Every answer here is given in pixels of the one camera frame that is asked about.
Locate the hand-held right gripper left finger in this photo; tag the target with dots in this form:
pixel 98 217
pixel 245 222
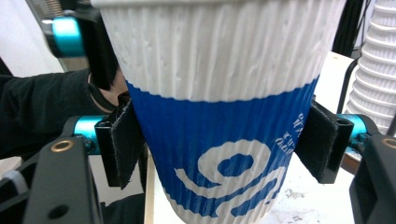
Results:
pixel 120 146

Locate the stack of white paper cups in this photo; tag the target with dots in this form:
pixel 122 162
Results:
pixel 378 62

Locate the black metal frame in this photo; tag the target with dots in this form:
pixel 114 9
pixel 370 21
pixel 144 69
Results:
pixel 348 28

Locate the blue white paper cup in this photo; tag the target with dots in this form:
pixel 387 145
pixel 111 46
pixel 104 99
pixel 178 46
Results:
pixel 218 62

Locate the white table mat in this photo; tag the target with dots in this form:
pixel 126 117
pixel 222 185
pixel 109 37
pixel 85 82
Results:
pixel 311 199

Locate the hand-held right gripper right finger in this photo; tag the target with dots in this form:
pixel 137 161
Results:
pixel 327 143

